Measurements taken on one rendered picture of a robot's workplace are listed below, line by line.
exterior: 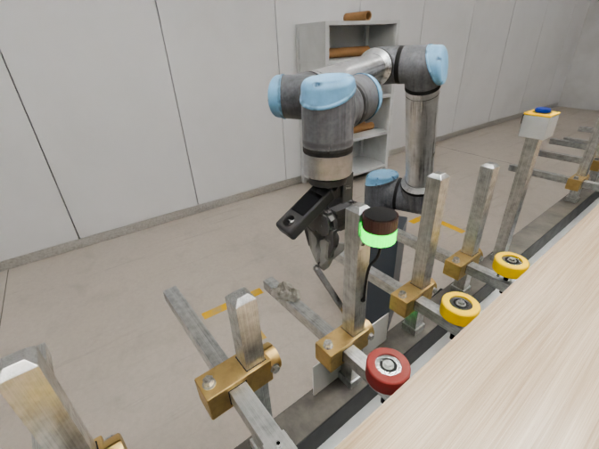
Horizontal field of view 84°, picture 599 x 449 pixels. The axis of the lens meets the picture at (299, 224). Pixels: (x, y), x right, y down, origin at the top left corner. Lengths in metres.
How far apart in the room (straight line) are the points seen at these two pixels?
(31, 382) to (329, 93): 0.51
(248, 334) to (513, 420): 0.44
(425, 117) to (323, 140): 0.76
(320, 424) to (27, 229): 2.77
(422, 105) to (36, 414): 1.20
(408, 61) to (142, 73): 2.24
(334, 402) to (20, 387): 0.62
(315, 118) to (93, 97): 2.54
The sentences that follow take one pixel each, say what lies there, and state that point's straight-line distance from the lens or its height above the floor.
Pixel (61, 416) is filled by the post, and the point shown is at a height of 1.08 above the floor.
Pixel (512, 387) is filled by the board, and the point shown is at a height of 0.90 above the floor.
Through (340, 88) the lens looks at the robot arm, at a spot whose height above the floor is 1.37.
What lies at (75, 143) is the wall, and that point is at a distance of 3.03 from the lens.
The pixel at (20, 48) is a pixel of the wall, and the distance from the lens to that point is 2.97.
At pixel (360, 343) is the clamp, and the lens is 0.79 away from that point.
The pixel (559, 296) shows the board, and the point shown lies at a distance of 0.98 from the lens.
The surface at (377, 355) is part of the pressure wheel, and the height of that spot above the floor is 0.91.
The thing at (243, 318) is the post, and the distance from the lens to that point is 0.52.
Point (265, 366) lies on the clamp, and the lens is 0.60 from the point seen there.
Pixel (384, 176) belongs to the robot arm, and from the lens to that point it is 1.58.
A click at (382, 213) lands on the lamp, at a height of 1.17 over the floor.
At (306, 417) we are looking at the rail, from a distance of 0.86.
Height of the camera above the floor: 1.44
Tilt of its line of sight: 29 degrees down
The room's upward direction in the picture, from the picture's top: 3 degrees counter-clockwise
